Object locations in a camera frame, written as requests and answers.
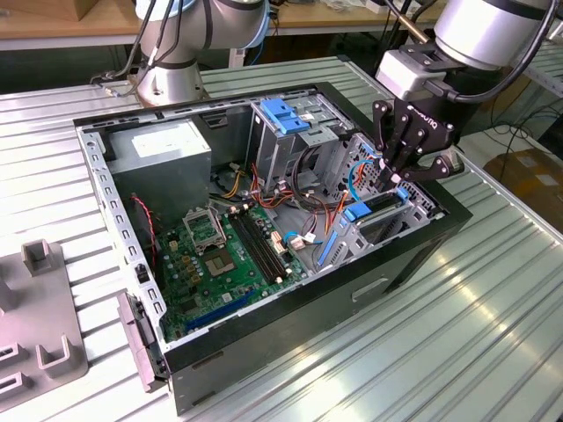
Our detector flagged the black case fan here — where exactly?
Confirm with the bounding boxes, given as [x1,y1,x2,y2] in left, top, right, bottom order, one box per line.
[125,193,166,291]

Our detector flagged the brown cardboard box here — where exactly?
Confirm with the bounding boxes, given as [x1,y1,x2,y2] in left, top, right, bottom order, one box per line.
[483,148,563,223]

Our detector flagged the metal socket cover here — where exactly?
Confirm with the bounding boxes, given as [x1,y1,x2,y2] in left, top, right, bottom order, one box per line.
[181,205,229,254]

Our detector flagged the green motherboard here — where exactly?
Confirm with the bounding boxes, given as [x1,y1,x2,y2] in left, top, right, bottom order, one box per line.
[156,202,309,343]

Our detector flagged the orange red wire bundle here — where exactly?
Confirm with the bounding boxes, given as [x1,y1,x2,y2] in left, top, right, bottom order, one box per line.
[323,192,352,238]

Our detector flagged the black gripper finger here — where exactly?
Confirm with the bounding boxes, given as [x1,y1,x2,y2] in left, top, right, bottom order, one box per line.
[371,99,395,192]
[388,156,466,192]

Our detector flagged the black cable bundle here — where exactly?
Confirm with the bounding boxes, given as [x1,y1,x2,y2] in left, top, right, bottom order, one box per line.
[290,144,351,215]

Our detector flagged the case front bezel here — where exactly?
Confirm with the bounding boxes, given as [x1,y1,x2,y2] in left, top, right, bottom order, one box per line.
[115,291,172,393]

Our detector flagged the CPU socket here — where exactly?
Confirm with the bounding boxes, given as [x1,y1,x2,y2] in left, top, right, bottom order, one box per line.
[202,248,242,279]

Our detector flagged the metal slat side table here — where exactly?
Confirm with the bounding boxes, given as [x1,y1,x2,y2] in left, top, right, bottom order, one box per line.
[518,39,563,100]

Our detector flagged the red black twisted wire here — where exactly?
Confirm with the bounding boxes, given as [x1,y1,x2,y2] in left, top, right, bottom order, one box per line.
[130,195,160,270]

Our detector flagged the silver metal disk bay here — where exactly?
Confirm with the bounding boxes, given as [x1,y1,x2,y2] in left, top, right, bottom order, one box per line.
[312,186,436,273]

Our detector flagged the yellow orange wire bundle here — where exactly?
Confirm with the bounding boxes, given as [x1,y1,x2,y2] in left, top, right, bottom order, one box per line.
[223,170,244,200]

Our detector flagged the silver metal drive cage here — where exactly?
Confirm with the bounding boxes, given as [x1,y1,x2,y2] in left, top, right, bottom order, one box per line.
[245,92,355,197]

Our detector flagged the blue plastic drive latch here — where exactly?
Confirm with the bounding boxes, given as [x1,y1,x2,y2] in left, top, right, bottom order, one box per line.
[259,98,311,136]

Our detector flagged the grey power supply unit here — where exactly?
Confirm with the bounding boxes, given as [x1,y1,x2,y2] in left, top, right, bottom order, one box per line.
[104,119,213,225]

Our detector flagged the wooden desk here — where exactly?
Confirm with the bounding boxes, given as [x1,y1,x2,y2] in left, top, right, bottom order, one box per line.
[0,0,441,52]

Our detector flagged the black RAM slot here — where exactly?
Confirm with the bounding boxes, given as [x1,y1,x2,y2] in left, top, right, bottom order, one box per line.
[242,209,289,281]
[228,212,276,287]
[235,211,282,284]
[249,208,295,279]

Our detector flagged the black open PC case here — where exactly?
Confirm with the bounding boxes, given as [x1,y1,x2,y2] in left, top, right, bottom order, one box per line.
[72,81,474,417]

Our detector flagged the blue data wire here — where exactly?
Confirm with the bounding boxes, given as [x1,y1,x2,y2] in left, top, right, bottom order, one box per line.
[282,229,325,248]
[346,157,383,203]

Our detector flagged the blue expansion slot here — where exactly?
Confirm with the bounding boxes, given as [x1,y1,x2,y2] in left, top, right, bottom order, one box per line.
[183,287,260,334]

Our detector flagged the grey parts rack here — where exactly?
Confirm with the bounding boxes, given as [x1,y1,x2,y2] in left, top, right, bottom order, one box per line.
[0,238,92,404]

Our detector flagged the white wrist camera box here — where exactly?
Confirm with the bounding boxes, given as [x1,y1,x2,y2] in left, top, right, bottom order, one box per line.
[375,43,448,103]

